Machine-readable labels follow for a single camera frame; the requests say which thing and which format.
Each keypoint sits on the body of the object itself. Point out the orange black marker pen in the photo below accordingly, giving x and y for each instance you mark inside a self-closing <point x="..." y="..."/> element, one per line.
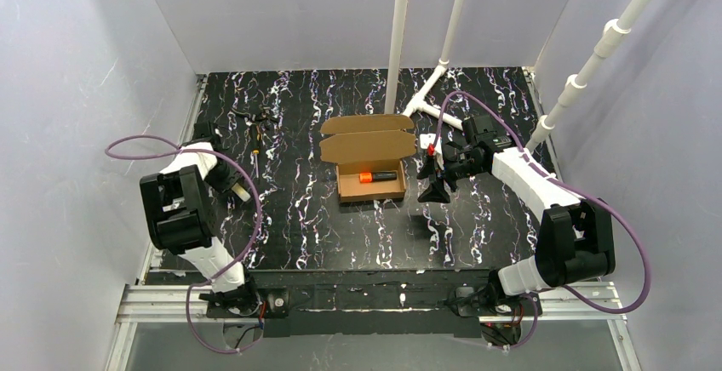
<point x="381" y="176"/>

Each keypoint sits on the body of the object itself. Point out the yellow black screwdriver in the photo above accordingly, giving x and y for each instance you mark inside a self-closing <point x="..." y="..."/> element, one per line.
<point x="255" y="137"/>

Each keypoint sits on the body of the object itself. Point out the brown cardboard box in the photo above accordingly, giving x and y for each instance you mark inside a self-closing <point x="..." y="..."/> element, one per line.
<point x="368" y="143"/>

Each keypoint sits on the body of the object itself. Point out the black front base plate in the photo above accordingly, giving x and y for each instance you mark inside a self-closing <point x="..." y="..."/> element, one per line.
<point x="358" y="302"/>

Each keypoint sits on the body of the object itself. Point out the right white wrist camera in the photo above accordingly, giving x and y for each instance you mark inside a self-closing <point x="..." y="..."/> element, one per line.
<point x="429" y="139"/>

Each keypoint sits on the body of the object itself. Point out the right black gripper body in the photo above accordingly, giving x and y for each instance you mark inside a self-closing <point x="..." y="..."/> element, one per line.
<point x="443" y="170"/>

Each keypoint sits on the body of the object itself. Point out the pale yellow marker pen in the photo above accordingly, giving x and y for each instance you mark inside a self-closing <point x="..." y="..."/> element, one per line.
<point x="240" y="192"/>

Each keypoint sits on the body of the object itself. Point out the black pliers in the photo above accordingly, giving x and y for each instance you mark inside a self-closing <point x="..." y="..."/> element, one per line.
<point x="265" y="116"/>

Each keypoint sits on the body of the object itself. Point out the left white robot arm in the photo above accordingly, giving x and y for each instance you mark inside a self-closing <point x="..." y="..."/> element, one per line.
<point x="188" y="233"/>

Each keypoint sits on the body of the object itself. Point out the white PVC pipe frame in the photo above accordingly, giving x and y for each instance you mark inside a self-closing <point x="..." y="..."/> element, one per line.
<point x="423" y="34"/>

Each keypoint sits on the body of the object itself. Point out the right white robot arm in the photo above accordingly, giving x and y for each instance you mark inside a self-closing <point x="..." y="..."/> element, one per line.
<point x="575" y="240"/>

